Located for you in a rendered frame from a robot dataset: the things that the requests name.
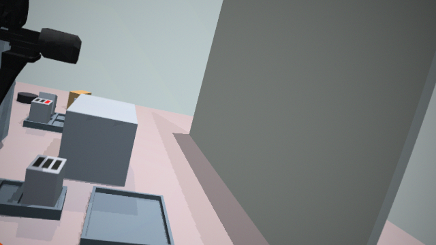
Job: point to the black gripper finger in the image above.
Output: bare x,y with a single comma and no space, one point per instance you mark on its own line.
11,65

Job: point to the black short cylinder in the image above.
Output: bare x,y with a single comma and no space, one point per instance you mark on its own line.
26,97

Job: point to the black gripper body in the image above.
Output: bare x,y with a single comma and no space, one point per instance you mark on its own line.
52,44

